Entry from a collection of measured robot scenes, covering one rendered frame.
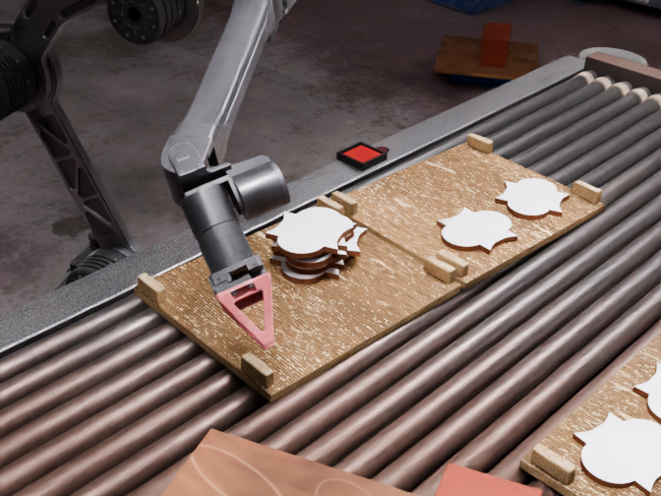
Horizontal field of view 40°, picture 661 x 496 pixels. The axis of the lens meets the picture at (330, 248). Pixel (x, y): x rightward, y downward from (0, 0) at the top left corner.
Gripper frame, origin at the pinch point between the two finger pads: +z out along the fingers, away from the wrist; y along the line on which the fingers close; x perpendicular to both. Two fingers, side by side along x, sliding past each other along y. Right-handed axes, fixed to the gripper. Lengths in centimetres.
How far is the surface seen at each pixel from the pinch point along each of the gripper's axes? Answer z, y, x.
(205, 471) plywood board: 11.0, -6.2, 12.3
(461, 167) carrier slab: -19, 69, -51
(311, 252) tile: -11.6, 32.9, -12.6
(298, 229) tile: -16.5, 37.8, -12.7
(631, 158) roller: -7, 77, -88
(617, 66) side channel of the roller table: -32, 107, -110
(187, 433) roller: 6.2, 15.8, 14.7
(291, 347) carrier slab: 1.1, 26.4, -3.2
